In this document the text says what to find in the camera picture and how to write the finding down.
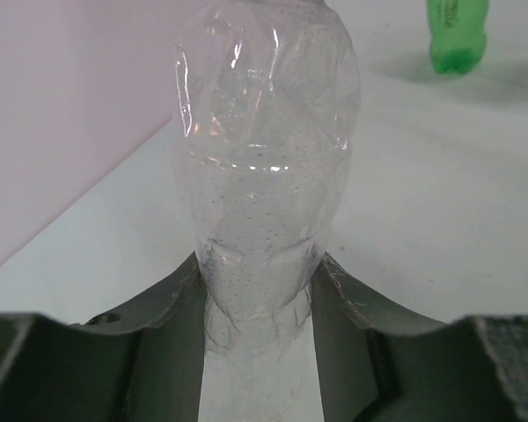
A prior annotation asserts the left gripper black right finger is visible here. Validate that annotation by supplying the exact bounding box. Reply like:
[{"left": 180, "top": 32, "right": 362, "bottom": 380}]
[{"left": 312, "top": 256, "right": 528, "bottom": 421}]

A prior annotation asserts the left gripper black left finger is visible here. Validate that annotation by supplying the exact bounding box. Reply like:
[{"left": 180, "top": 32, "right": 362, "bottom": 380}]
[{"left": 0, "top": 256, "right": 206, "bottom": 421}]

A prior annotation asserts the clear unlabelled plastic bottle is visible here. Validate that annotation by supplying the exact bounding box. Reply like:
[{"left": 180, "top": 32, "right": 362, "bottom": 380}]
[{"left": 174, "top": 1, "right": 360, "bottom": 395}]

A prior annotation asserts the green plastic bottle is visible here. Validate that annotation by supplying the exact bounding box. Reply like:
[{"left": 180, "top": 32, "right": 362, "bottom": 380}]
[{"left": 426, "top": 0, "right": 489, "bottom": 74}]

